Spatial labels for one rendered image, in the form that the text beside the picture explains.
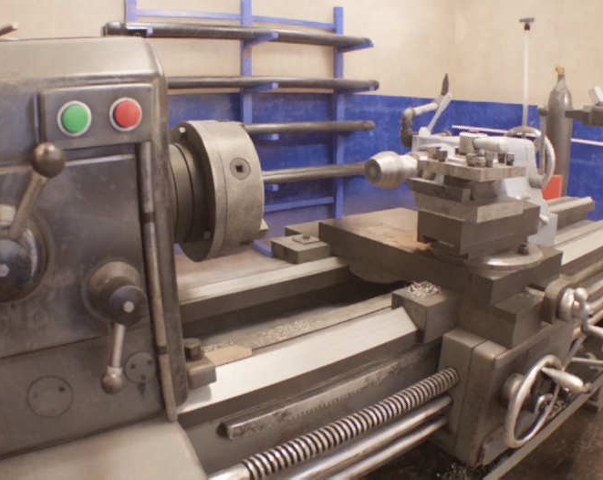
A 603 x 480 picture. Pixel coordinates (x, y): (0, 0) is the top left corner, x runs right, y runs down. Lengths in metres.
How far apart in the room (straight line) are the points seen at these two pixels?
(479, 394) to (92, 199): 0.78
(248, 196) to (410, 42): 4.97
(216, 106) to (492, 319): 3.51
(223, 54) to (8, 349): 3.84
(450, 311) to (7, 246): 0.81
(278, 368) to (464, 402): 0.42
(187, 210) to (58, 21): 3.21
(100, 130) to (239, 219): 0.35
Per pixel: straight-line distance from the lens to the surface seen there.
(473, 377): 1.00
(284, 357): 0.81
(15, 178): 0.54
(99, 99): 0.53
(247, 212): 0.80
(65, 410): 0.65
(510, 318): 0.96
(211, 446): 0.82
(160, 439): 0.67
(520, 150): 1.49
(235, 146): 0.81
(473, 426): 1.05
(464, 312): 1.03
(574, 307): 1.04
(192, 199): 0.79
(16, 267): 0.49
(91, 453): 0.66
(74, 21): 3.92
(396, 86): 5.46
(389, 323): 0.94
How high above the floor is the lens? 1.24
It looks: 16 degrees down
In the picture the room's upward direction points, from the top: straight up
